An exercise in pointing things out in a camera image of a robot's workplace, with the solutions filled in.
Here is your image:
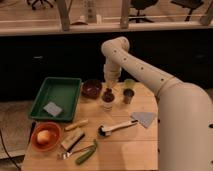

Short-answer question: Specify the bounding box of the dark purple grape bunch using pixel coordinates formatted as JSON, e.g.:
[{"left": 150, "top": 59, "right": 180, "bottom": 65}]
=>
[{"left": 102, "top": 88, "right": 115, "bottom": 102}]

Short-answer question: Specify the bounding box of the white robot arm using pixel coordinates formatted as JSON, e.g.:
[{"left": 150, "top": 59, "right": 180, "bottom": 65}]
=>
[{"left": 101, "top": 37, "right": 213, "bottom": 171}]

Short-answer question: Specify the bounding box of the white paper cup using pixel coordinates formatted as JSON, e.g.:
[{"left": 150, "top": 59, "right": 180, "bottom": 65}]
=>
[{"left": 101, "top": 97, "right": 115, "bottom": 110}]

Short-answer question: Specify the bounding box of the green cup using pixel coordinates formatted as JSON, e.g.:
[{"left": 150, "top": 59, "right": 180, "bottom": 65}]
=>
[{"left": 124, "top": 79, "right": 135, "bottom": 89}]

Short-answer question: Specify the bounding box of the metal cup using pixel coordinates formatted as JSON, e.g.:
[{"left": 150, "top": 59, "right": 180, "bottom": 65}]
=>
[{"left": 123, "top": 88, "right": 134, "bottom": 104}]

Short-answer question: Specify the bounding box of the dark red bowl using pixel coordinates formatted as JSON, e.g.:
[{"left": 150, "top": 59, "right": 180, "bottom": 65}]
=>
[{"left": 82, "top": 79, "right": 102, "bottom": 99}]

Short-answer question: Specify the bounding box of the green plastic tray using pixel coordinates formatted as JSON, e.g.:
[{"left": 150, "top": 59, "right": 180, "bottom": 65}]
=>
[{"left": 29, "top": 77, "right": 81, "bottom": 122}]

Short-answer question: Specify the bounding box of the grey cloth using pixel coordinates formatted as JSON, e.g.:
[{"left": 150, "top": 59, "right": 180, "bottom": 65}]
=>
[{"left": 131, "top": 112, "right": 156, "bottom": 129}]

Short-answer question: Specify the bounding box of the grey sponge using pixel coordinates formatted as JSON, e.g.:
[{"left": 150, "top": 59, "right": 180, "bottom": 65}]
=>
[{"left": 43, "top": 102, "right": 62, "bottom": 117}]

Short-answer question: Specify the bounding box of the wooden block with black edge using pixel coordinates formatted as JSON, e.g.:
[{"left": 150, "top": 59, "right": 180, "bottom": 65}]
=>
[{"left": 61, "top": 128, "right": 85, "bottom": 152}]

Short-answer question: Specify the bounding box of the green cucumber toy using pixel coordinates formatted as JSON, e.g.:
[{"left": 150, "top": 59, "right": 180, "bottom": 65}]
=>
[{"left": 75, "top": 140, "right": 98, "bottom": 165}]

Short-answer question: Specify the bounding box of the orange bowl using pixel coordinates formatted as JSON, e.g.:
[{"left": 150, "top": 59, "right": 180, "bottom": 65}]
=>
[{"left": 30, "top": 122, "right": 62, "bottom": 152}]

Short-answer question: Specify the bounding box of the metal fork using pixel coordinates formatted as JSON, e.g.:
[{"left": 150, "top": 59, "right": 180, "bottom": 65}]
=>
[{"left": 57, "top": 145, "right": 94, "bottom": 160}]

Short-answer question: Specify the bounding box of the yellow round fruit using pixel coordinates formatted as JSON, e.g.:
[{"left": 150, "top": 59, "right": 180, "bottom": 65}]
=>
[{"left": 37, "top": 130, "right": 50, "bottom": 145}]

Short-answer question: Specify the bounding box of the black office chair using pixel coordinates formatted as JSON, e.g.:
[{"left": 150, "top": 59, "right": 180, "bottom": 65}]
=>
[
  {"left": 171, "top": 0, "right": 204, "bottom": 22},
  {"left": 26, "top": 0, "right": 54, "bottom": 10},
  {"left": 129, "top": 0, "right": 158, "bottom": 23}
]

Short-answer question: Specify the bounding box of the black office chair left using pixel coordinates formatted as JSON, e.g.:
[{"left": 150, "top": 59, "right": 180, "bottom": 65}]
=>
[{"left": 26, "top": 0, "right": 54, "bottom": 10}]

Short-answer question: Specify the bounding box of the black office chair right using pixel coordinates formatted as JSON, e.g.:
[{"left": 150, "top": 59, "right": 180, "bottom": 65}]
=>
[{"left": 171, "top": 0, "right": 204, "bottom": 22}]

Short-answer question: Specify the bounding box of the white handled brush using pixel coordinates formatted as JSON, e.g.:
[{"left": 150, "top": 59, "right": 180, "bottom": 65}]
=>
[{"left": 98, "top": 120, "right": 137, "bottom": 136}]

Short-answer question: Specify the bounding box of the black cable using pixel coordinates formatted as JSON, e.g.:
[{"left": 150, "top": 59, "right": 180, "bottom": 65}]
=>
[{"left": 0, "top": 129, "right": 23, "bottom": 171}]

